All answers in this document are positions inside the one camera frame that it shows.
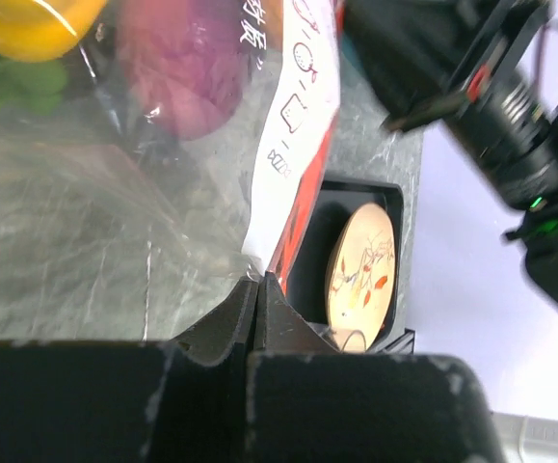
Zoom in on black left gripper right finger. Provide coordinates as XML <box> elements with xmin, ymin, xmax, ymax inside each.
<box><xmin>247</xmin><ymin>275</ymin><xmax>504</xmax><ymax>462</ymax></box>

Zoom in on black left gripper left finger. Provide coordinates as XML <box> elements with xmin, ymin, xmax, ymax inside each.
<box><xmin>0</xmin><ymin>280</ymin><xmax>258</xmax><ymax>462</ymax></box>

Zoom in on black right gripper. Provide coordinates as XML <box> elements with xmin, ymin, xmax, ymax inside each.
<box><xmin>344</xmin><ymin>1</ymin><xmax>558</xmax><ymax>305</ymax></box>

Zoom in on clear zip top bag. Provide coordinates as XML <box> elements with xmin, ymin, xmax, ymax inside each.
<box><xmin>0</xmin><ymin>1</ymin><xmax>342</xmax><ymax>340</ymax></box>

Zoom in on purple fake onion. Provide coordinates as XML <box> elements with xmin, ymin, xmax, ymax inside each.
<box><xmin>117</xmin><ymin>0</ymin><xmax>252</xmax><ymax>141</ymax></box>

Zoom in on green fake grapes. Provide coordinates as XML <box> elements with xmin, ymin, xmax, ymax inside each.
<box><xmin>0</xmin><ymin>55</ymin><xmax>69</xmax><ymax>114</ymax></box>

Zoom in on yellow fake bell pepper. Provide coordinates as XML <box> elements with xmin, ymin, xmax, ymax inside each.
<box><xmin>0</xmin><ymin>0</ymin><xmax>107</xmax><ymax>63</ymax></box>

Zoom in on teal transparent plastic bin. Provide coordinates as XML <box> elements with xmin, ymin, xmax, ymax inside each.
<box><xmin>339</xmin><ymin>33</ymin><xmax>368</xmax><ymax>97</ymax></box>

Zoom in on beige bird pattern plate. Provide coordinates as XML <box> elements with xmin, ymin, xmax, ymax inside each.
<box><xmin>325</xmin><ymin>203</ymin><xmax>397</xmax><ymax>353</ymax></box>

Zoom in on black plastic tray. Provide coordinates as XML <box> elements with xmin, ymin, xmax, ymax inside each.
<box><xmin>284</xmin><ymin>175</ymin><xmax>405</xmax><ymax>351</ymax></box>

